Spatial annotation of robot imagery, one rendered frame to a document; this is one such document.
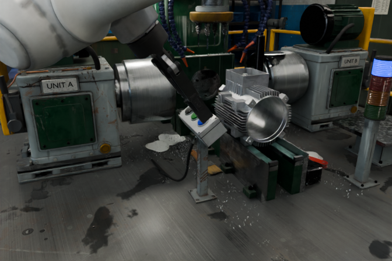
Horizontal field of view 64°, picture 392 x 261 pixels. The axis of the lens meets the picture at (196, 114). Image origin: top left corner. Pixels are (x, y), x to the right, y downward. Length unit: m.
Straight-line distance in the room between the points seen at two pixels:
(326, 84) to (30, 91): 1.18
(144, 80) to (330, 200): 0.72
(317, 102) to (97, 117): 0.95
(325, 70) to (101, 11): 1.21
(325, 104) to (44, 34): 1.32
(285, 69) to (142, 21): 0.92
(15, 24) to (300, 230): 0.79
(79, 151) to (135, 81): 0.31
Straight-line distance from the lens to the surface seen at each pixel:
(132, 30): 0.58
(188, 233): 0.87
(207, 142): 0.83
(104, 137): 1.15
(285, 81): 1.39
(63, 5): 0.42
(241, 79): 1.04
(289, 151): 1.06
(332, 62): 1.52
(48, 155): 1.17
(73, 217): 0.99
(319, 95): 1.52
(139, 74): 1.15
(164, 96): 1.15
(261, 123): 1.15
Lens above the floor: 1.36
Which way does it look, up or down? 19 degrees down
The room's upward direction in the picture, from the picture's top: straight up
